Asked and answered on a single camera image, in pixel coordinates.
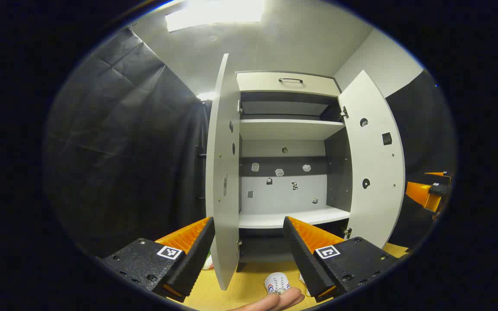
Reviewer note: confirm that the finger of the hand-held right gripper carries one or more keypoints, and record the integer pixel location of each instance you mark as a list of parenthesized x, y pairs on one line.
[(443, 178), (419, 194)]

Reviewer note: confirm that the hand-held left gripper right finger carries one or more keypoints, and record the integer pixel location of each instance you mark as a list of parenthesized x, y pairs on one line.
[(303, 255)]

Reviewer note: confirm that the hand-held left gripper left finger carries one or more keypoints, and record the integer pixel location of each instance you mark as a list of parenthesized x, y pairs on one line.
[(197, 255)]

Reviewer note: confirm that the white shoe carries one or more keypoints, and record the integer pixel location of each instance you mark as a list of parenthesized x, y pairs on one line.
[(304, 280), (277, 283)]

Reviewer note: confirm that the white shoe cabinet door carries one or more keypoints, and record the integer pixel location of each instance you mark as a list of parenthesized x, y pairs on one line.
[(223, 151), (374, 164)]

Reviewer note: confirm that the white shoe cabinet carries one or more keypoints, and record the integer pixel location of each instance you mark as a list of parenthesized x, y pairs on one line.
[(288, 128)]

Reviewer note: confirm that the white cabinet drawer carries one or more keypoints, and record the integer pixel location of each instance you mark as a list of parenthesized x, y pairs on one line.
[(262, 84)]

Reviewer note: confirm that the watermelon slice toy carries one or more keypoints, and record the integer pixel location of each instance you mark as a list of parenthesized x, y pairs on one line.
[(208, 262)]

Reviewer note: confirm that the small ceiling light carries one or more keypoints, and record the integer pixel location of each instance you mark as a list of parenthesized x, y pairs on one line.
[(205, 96)]

